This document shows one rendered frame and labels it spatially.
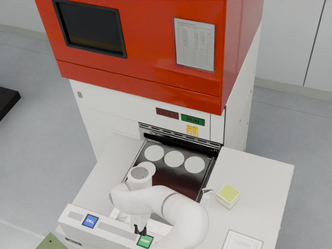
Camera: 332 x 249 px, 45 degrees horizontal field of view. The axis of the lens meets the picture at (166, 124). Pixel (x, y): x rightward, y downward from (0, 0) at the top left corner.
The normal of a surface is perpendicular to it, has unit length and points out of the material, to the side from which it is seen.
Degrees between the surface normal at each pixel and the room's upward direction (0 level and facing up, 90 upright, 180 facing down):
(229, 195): 0
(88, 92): 90
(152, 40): 90
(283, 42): 90
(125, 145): 0
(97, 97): 90
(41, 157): 0
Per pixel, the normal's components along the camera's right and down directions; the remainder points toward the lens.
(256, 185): -0.07, -0.66
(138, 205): -0.25, 0.29
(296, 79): -0.38, 0.71
